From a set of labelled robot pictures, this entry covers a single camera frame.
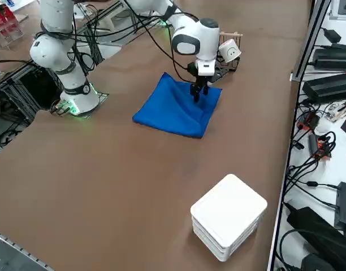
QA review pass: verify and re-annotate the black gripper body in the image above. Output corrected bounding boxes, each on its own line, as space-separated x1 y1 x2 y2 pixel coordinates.
187 62 214 86

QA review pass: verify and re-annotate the blue towel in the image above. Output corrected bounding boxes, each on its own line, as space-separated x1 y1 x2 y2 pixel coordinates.
132 72 223 139

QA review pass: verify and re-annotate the white cup with face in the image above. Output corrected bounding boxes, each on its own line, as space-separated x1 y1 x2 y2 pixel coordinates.
218 38 242 63

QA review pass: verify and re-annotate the orange and black adapter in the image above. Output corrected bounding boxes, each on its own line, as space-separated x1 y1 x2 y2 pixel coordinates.
296 112 321 131

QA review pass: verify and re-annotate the white plastic stool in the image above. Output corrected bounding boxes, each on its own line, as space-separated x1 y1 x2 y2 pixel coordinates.
85 7 126 32

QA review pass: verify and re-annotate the grey power adapter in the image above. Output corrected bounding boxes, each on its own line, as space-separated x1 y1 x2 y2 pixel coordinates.
308 134 321 158

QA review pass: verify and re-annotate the large black power supply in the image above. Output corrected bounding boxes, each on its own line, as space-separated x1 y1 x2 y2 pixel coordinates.
302 72 346 104

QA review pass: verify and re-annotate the long black power supply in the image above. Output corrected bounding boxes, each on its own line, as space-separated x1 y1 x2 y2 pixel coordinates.
314 47 346 71

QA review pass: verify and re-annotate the small black power adapter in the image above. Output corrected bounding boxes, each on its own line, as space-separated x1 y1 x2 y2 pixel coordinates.
322 28 342 43

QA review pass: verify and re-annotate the bare circuit board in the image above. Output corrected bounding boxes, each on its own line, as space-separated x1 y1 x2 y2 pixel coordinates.
327 101 346 123

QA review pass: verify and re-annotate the black box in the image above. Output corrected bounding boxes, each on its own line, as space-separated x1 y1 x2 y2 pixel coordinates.
334 182 346 229

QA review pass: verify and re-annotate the clear acrylic shelf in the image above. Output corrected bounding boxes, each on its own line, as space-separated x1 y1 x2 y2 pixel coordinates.
0 5 24 51

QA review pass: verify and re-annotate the black wire cup rack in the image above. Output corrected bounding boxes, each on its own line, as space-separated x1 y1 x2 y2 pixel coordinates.
209 30 244 84

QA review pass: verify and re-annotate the aluminium table edge rail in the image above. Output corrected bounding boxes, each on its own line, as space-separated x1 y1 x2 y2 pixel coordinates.
0 228 54 271

